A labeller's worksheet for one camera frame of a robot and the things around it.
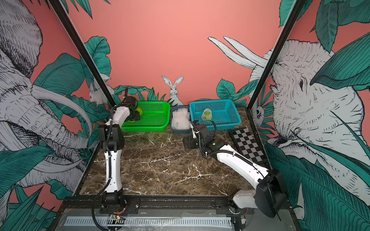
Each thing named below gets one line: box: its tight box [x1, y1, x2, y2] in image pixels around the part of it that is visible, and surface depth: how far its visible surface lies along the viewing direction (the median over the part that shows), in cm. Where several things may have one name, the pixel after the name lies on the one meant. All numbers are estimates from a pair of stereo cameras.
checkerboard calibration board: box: [228, 127, 268, 164], surface depth 100 cm
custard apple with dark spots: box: [202, 111, 212, 121], surface depth 109 cm
